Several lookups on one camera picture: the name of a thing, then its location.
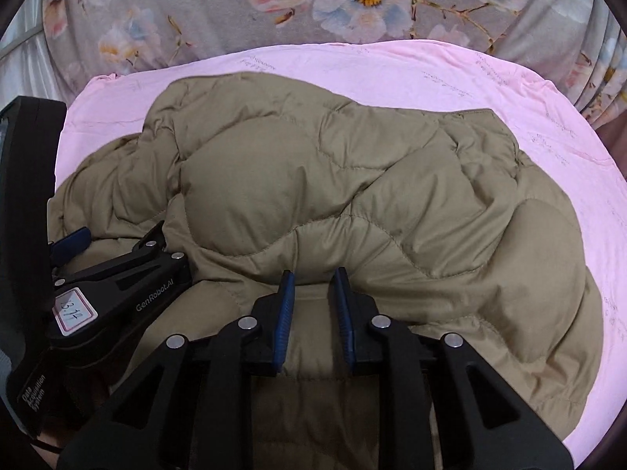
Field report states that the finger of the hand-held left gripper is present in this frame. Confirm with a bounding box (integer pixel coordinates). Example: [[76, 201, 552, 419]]
[[48, 226, 94, 276], [48, 220, 193, 354]]

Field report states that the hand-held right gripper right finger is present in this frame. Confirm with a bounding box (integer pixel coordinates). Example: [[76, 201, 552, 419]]
[[330, 267, 574, 470]]

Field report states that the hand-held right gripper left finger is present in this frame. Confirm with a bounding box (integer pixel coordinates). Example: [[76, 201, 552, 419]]
[[56, 270, 297, 470]]

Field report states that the khaki quilted puffer jacket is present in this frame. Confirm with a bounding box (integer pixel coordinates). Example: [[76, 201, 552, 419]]
[[46, 72, 604, 470]]

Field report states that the person's left forearm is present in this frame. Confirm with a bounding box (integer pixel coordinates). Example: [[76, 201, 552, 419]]
[[35, 423, 69, 469]]

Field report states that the person's left hand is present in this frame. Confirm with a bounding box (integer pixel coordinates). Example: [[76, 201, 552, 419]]
[[61, 365, 112, 434]]

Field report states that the white cloth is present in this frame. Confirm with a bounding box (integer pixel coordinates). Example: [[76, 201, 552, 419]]
[[0, 24, 50, 103]]

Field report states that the grey floral bedsheet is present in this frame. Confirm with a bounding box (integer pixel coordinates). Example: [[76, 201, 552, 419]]
[[29, 0, 627, 128]]

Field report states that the pink blanket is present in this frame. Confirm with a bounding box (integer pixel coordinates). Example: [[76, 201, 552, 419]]
[[51, 42, 619, 466]]

